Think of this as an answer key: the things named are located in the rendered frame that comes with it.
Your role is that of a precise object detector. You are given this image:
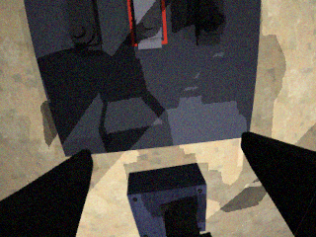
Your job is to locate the grey micro servo with orange cable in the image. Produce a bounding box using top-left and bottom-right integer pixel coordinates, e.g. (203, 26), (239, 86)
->
(133, 0), (162, 50)

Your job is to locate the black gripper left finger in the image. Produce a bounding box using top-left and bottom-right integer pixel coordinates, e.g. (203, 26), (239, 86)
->
(0, 149), (94, 237)

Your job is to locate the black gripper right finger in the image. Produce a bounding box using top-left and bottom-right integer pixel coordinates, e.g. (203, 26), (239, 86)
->
(240, 131), (316, 237)

